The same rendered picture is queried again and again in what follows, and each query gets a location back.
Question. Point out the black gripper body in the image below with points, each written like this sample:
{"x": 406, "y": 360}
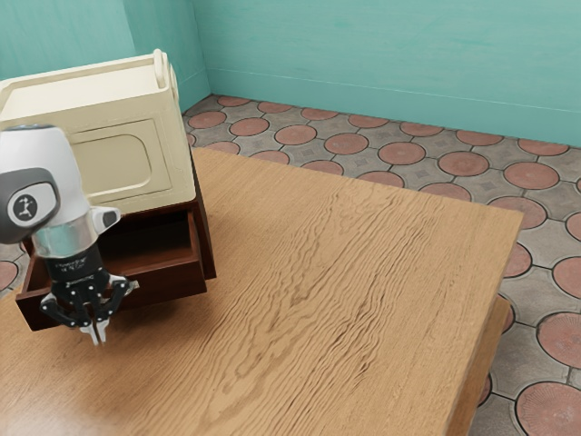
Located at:
{"x": 75, "y": 277}

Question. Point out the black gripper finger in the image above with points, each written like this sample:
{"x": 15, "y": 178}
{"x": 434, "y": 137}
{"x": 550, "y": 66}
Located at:
{"x": 111, "y": 302}
{"x": 63, "y": 315}

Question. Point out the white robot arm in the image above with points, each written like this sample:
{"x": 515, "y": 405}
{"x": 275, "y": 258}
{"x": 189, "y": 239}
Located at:
{"x": 41, "y": 172}

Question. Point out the dark brown open drawer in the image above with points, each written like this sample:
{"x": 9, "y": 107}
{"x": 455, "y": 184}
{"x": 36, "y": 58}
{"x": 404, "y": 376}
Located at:
{"x": 154, "y": 272}

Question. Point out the dark brown wooden cabinet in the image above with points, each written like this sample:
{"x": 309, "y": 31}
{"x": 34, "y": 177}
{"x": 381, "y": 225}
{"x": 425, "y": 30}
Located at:
{"x": 204, "y": 227}

